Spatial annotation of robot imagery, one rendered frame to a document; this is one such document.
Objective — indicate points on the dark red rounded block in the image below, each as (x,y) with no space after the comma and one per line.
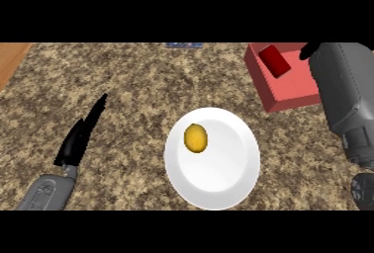
(275,62)

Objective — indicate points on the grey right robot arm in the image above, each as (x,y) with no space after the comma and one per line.
(346,99)

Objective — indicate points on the blue patterned object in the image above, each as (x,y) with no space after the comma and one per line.
(183,45)

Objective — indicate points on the white oval plate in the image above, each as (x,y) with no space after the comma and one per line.
(214,168)

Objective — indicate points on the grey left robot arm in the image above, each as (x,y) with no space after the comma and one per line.
(47,192)

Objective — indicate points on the red open box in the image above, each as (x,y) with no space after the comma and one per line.
(287,87)

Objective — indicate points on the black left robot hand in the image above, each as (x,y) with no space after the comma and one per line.
(77,145)

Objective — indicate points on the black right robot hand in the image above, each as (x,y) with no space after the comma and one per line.
(309,51)

